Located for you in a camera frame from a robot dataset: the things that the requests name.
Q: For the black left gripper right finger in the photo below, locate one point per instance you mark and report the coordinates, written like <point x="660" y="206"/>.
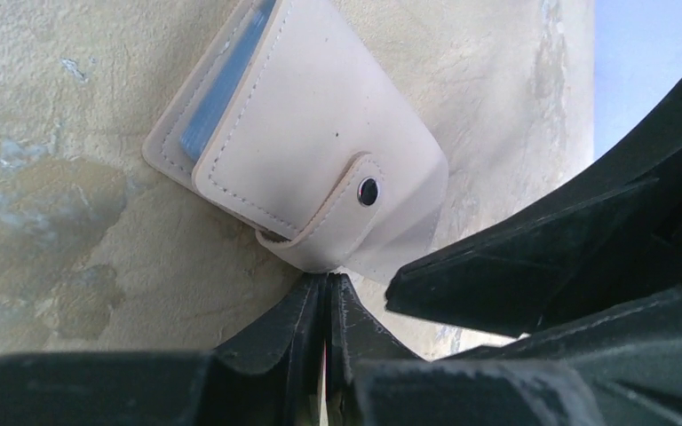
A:
<point x="622" y="366"/>

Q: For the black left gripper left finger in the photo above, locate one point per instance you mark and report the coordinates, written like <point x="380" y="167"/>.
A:
<point x="267" y="374"/>

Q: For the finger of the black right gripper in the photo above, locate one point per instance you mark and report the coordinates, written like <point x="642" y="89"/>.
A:
<point x="609" y="235"/>

